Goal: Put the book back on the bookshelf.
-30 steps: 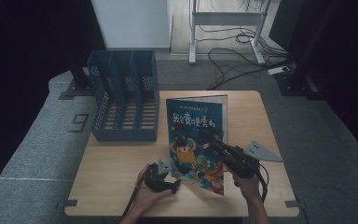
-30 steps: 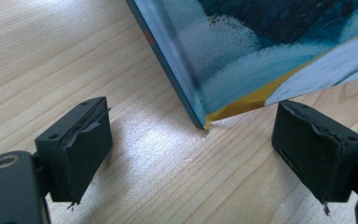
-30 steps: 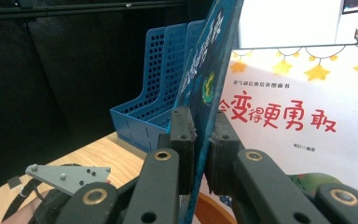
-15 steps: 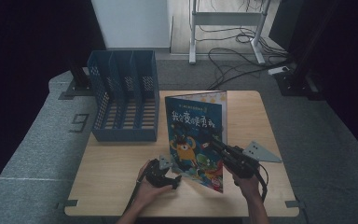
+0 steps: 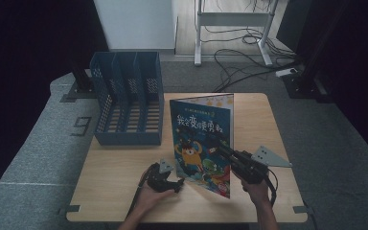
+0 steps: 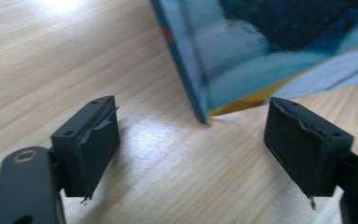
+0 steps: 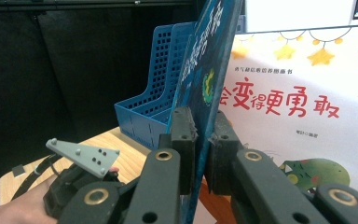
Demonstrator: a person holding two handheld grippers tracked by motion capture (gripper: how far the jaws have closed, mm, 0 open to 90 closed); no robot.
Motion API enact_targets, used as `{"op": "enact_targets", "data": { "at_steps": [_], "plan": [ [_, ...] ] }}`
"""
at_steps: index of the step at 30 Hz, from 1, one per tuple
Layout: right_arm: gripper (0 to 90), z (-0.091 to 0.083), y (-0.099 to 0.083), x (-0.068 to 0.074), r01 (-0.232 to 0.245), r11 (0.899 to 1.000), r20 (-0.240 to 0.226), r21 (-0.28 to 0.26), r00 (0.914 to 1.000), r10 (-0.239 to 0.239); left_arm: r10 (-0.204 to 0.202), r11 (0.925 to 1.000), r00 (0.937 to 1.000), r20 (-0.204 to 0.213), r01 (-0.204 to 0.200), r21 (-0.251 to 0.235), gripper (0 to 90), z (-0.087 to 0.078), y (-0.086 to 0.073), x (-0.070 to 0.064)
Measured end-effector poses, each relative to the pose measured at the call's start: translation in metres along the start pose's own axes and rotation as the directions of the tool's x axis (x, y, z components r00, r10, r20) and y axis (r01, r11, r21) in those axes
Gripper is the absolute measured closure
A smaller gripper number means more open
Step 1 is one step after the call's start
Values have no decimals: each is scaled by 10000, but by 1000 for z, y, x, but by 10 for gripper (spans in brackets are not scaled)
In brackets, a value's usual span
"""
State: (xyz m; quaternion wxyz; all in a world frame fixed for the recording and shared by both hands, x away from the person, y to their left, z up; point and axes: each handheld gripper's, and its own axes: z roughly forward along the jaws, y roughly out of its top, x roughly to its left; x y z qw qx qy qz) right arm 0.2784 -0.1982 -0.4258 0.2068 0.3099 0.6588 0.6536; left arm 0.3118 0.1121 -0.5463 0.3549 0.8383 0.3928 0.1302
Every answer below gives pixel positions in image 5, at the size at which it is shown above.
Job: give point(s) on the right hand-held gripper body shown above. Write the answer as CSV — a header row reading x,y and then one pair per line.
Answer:
x,y
252,169

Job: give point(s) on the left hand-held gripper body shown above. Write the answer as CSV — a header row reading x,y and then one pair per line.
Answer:
x,y
159,179

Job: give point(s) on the colourful cartoon picture book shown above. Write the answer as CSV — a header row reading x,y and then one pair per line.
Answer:
x,y
201,143

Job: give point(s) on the person's left hand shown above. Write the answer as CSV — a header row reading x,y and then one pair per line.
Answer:
x,y
150,198

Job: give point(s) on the person's right hand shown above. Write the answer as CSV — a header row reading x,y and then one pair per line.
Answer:
x,y
257,193

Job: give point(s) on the blue plastic file rack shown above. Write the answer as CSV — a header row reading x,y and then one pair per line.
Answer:
x,y
129,127

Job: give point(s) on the white power strip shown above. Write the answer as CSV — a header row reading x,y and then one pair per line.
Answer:
x,y
286,72

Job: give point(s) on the black metal stand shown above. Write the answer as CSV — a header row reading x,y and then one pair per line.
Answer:
x,y
306,83
81,83

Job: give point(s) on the dark curtain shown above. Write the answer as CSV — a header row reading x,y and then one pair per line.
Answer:
x,y
19,64
364,64

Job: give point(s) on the white partition panel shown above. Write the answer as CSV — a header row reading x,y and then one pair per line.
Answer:
x,y
134,22

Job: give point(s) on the grey metal table bracket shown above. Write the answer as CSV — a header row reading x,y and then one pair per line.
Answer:
x,y
302,209

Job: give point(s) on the white metal desk frame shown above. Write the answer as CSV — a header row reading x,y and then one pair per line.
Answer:
x,y
233,19

